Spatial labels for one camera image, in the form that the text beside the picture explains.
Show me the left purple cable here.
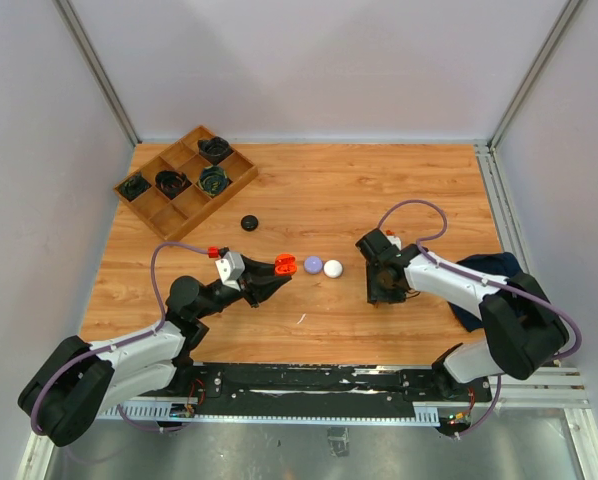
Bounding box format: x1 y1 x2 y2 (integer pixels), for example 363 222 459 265
30 241 230 436

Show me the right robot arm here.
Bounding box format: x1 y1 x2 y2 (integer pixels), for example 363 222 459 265
356 228 570 400

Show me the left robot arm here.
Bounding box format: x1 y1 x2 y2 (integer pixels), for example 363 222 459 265
17 249 297 447

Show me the wooden compartment tray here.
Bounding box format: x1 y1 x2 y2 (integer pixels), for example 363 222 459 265
114 125 258 241

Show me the purple earbud charging case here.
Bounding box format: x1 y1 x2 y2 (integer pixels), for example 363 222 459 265
303 256 323 275

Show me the black charging case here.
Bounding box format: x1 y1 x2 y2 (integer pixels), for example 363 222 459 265
240 214 259 232

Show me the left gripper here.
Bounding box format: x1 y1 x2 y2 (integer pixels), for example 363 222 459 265
195 254 292 319

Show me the black yellow rolled item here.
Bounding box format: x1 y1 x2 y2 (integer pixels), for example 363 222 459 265
197 165 231 198

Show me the orange charging case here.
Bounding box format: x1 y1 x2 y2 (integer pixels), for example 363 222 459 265
274 253 297 276

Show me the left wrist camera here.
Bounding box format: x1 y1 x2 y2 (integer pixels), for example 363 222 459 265
215 251 245 291

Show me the black green rolled item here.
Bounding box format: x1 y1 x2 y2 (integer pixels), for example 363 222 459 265
117 172 151 202

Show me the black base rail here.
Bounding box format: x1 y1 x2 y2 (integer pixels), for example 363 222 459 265
133 360 495 419

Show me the white charging case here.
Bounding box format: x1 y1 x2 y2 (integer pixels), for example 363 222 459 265
323 259 343 279

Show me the dark blue cloth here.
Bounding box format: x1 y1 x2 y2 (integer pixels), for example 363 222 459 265
449 252 522 332

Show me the black rolled item top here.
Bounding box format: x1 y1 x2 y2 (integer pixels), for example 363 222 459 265
197 136 233 165

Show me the black red rolled item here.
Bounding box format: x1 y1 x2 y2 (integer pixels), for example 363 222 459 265
155 170 191 200

